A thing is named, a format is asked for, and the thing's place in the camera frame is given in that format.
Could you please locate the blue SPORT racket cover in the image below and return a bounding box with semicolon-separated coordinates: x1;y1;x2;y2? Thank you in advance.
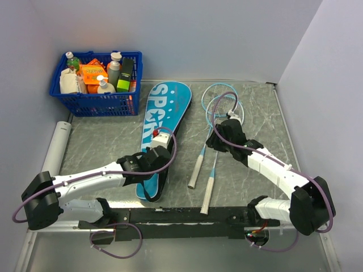
136;81;192;202

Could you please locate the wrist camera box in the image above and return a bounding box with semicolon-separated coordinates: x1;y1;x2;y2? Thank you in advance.
150;130;172;149
226;110;243;125

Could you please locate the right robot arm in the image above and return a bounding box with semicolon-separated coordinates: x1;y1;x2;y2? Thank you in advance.
206;119;336;236

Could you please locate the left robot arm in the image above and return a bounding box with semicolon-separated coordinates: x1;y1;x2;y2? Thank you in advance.
22;146;175;231

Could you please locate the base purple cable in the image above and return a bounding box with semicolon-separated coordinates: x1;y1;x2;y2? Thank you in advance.
89;222;143;259
245;226;300;252

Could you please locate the green bottle white cap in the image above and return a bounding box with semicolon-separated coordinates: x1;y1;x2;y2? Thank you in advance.
65;52;81;71

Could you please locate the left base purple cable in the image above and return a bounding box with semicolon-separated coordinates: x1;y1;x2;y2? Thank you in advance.
89;222;143;259

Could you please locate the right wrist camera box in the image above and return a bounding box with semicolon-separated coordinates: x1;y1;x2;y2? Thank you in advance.
226;110;243;125

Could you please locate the blue racket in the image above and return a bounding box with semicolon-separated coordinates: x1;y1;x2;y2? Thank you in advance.
188;83;236;189
200;94;244;215

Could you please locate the orange snack box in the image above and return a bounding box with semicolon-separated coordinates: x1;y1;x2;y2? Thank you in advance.
79;65;108;85

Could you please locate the black and green box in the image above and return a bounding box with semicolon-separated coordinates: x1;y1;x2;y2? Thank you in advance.
116;58;134;92

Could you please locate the orange round item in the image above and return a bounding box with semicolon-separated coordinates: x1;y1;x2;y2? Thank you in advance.
87;84;99;94

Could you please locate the grey bottle white pump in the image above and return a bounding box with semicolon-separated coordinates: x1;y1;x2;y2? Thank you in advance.
107;52;122;89

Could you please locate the blue plastic shopping basket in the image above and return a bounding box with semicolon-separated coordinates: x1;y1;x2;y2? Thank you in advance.
49;51;143;117

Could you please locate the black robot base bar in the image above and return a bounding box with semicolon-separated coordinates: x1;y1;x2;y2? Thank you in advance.
78;206;280;241

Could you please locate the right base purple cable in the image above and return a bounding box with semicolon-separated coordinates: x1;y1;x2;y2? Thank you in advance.
245;226;300;252

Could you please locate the beige cloth bag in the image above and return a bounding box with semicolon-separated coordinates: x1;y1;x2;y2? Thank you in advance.
60;68;87;94

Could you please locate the small white pump bottle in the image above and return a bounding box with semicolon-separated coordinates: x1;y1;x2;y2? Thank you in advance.
96;75;116;94

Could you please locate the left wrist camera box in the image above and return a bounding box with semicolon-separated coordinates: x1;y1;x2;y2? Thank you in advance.
150;130;172;149

